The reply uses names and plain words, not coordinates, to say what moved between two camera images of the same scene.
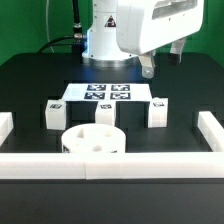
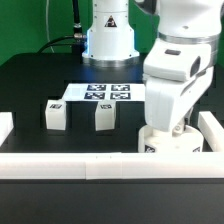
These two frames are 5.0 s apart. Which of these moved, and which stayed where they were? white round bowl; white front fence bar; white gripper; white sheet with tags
Moved: white gripper; white round bowl
Stayed: white sheet with tags; white front fence bar
